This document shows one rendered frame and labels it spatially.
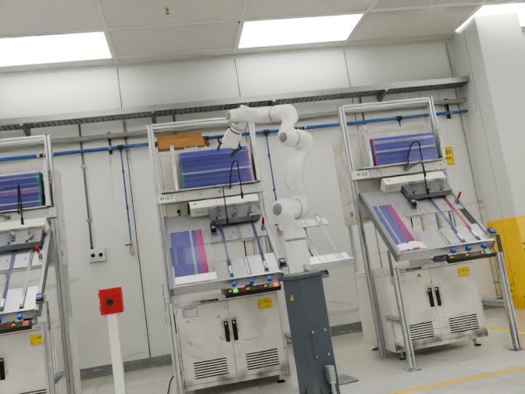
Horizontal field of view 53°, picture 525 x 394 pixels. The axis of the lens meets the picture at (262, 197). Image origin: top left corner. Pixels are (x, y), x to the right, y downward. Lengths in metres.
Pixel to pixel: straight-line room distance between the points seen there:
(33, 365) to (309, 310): 1.79
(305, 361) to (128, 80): 3.63
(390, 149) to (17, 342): 2.88
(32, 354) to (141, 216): 2.03
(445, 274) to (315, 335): 1.44
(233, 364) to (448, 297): 1.58
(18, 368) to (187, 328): 1.05
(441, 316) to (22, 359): 2.78
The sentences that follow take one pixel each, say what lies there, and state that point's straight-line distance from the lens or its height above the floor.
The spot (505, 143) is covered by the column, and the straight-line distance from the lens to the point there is 5.79.
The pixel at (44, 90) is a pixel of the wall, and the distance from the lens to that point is 5.69.
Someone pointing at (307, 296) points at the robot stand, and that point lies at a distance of 2.83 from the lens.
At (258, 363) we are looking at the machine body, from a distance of 3.63.
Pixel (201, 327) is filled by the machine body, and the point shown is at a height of 0.44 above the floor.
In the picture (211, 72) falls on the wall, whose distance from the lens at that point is 5.62.
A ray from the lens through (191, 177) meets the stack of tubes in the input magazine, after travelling 3.76.
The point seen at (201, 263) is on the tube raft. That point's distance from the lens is 3.36.
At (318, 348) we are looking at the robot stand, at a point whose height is 0.31.
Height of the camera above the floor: 0.77
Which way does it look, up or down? 8 degrees up
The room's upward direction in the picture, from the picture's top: 8 degrees counter-clockwise
